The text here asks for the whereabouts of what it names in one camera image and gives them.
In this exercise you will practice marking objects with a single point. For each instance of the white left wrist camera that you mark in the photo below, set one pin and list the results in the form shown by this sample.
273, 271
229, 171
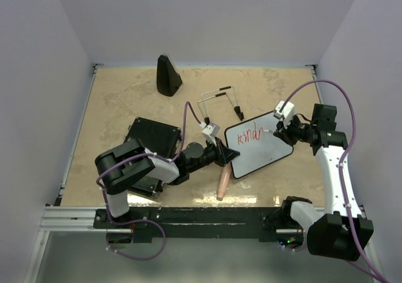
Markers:
209, 131

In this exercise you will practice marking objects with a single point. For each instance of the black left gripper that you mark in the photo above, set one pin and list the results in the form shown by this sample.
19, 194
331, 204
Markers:
227, 155

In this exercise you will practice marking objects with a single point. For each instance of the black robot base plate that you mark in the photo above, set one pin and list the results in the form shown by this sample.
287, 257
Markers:
142, 225

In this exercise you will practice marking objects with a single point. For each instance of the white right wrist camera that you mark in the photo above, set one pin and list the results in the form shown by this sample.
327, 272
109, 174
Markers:
284, 112

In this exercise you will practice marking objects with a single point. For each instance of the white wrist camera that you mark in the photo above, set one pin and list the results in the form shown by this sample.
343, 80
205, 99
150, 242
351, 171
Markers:
284, 112
209, 131

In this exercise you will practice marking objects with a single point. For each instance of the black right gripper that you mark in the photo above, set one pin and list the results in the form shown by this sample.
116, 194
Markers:
284, 133

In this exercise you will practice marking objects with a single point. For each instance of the white whiteboard black frame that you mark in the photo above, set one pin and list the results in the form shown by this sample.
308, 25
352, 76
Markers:
258, 149

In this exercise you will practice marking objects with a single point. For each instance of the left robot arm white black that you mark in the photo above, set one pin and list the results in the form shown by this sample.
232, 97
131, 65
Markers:
121, 167

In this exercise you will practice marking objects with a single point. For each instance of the black cone-shaped object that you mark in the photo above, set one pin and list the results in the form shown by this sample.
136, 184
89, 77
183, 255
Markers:
168, 80

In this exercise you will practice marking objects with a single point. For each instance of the black hard case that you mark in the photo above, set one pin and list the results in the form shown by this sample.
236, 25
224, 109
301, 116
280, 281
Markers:
157, 137

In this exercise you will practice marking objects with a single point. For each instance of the pink toy microphone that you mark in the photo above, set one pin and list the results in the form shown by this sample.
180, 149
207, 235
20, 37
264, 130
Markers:
224, 180

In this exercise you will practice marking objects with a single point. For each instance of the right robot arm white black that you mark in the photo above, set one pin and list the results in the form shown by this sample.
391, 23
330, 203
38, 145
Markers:
341, 230

